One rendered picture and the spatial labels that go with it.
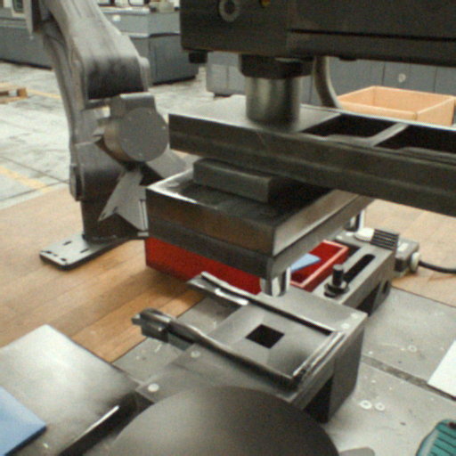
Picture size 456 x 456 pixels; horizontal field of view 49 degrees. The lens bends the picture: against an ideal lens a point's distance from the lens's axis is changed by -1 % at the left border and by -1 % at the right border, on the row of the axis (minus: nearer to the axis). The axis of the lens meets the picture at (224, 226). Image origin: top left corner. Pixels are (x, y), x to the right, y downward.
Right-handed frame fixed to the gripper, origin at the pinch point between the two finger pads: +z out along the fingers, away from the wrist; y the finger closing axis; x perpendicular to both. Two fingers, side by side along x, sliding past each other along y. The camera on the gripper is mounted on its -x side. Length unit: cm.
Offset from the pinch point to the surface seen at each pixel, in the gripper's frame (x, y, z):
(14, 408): -32.4, 0.8, -13.5
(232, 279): -9.4, 4.1, 2.3
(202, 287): -16.3, 9.7, -5.0
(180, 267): -7.6, -3.8, -0.6
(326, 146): -19.0, 33.8, -16.2
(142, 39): 508, -428, 54
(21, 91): 378, -516, -19
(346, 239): 5.1, 9.0, 15.8
